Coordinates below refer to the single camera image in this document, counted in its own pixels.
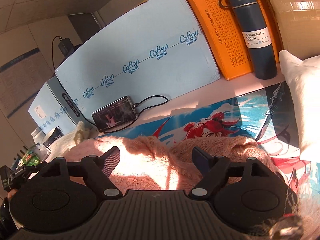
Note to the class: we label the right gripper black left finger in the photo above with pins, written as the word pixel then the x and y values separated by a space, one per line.
pixel 64 195

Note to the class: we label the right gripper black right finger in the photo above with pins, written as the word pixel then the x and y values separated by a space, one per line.
pixel 243 195

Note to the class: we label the pink knitted sweater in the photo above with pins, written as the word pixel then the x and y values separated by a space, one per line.
pixel 147 164

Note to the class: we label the person's left hand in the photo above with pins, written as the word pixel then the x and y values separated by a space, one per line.
pixel 11 194

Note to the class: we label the green bottle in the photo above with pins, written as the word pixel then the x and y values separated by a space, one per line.
pixel 29 159

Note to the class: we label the black and white mug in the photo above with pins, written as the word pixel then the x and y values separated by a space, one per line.
pixel 52 136

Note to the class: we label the cream knitted sweater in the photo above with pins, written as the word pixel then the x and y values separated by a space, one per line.
pixel 62 145

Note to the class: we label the anime printed desk mat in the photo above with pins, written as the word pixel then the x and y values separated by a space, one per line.
pixel 266 115

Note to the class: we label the black smartphone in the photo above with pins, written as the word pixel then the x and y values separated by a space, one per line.
pixel 114 114

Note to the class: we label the white folded cloth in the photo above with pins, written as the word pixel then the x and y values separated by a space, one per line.
pixel 302 77

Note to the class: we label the dark blue vacuum bottle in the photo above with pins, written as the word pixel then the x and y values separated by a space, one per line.
pixel 256 36

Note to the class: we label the black power adapter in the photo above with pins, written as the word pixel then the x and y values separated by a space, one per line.
pixel 65 46

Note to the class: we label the large light blue carton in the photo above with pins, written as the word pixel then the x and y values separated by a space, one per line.
pixel 156 49

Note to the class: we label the orange cardboard box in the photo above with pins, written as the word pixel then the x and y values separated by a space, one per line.
pixel 225 38

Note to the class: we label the brown cardboard box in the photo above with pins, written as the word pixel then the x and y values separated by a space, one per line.
pixel 298 22

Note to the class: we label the wall notice poster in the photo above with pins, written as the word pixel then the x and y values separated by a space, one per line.
pixel 21 80

